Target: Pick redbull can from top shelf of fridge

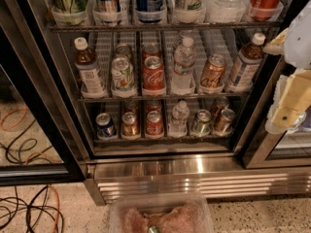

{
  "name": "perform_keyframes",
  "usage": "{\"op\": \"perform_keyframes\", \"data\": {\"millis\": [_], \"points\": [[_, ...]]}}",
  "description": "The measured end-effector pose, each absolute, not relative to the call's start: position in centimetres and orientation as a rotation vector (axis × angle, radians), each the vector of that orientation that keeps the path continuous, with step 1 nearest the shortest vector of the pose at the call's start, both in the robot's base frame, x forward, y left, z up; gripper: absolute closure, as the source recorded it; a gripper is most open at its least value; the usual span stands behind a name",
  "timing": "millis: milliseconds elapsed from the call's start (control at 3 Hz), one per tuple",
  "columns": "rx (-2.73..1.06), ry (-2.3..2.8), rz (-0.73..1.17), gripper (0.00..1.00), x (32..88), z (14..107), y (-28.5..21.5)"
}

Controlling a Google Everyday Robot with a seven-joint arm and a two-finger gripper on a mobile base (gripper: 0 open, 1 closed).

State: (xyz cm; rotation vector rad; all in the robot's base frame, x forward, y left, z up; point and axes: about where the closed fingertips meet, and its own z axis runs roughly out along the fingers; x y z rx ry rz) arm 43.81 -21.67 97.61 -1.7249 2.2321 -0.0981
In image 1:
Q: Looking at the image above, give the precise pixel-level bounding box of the gold can bottom rear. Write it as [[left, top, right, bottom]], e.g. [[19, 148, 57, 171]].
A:
[[210, 96, 229, 115]]

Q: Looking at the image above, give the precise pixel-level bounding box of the silver green can bottom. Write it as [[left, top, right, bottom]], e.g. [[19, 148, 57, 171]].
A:
[[191, 109, 211, 135]]

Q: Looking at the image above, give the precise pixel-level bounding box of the black cable on floor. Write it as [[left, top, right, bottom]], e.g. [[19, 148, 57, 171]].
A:
[[0, 185, 65, 233]]

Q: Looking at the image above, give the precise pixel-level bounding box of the orange can middle shelf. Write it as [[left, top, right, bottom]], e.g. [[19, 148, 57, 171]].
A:
[[200, 54, 226, 88]]

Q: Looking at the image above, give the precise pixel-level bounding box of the red can bottom rear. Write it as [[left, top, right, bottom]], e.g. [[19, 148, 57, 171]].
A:
[[146, 100, 162, 113]]

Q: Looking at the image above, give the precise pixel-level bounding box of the red coke can rear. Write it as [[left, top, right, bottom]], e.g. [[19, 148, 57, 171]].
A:
[[142, 43, 161, 60]]

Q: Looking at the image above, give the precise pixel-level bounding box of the white green can rear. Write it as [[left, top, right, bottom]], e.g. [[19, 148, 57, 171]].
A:
[[115, 44, 133, 60]]

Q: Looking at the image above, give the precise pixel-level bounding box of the white green can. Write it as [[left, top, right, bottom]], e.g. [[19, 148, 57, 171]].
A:
[[115, 44, 133, 60], [111, 57, 134, 91]]

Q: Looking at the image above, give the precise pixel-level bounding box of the black fridge door left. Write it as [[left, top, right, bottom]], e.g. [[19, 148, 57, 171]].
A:
[[0, 0, 87, 186]]

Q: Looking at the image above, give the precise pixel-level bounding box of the stainless steel fridge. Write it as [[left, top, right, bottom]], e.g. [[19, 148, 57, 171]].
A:
[[18, 0, 311, 207]]

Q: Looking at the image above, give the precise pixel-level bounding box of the orange can bottom front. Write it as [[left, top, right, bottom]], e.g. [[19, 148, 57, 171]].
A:
[[121, 112, 140, 137]]

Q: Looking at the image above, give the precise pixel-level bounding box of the red coke can front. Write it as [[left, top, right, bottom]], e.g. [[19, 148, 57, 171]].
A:
[[143, 56, 164, 90]]

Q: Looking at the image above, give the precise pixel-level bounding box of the white green can front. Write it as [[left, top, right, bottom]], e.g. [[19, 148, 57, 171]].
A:
[[111, 57, 134, 91]]

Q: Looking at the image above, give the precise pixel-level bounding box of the water bottle middle shelf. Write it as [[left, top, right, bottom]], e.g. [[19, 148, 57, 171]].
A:
[[171, 37, 196, 95]]

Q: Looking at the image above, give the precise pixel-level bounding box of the tea bottle right middle shelf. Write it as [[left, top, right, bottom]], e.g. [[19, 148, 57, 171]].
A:
[[228, 33, 265, 90]]

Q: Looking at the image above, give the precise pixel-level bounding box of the tea bottle shelf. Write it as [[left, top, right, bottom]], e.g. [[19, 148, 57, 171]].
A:
[[74, 37, 104, 93], [228, 33, 265, 90]]

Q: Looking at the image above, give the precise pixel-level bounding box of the orange cable on floor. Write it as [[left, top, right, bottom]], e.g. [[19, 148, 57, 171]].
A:
[[45, 183, 62, 233]]

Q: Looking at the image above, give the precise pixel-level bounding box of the tea bottle left middle shelf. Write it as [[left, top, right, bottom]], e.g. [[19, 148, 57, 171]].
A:
[[74, 37, 104, 93]]

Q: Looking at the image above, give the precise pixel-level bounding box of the small water bottle bottom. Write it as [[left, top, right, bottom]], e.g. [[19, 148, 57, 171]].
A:
[[168, 100, 190, 138]]

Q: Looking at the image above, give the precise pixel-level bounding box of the red coke can top shelf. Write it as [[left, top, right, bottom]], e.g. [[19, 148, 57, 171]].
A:
[[249, 0, 280, 21]]

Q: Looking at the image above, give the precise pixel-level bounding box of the red can bottom front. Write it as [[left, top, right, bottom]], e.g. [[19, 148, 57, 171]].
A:
[[146, 111, 163, 136]]

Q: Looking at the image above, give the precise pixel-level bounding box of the orange can bottom rear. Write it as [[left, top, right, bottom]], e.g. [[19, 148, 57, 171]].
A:
[[124, 100, 139, 115]]

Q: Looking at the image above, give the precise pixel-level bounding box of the blue can bottom shelf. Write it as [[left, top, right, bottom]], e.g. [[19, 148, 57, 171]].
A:
[[95, 113, 117, 138]]

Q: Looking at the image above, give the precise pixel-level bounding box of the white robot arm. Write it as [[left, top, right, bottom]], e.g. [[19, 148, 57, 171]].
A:
[[263, 1, 311, 134]]

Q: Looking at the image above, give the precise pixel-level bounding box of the fridge sliding door right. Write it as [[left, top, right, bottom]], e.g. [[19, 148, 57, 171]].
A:
[[239, 57, 311, 169]]

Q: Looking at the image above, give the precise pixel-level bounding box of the clear water bottle top shelf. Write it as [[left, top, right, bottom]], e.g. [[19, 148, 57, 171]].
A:
[[208, 0, 245, 23]]

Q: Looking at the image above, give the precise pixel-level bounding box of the clear plastic food container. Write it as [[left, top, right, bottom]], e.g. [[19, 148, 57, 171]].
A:
[[109, 192, 214, 233]]

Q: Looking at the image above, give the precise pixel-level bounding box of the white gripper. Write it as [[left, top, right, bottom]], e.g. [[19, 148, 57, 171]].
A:
[[263, 29, 311, 135]]

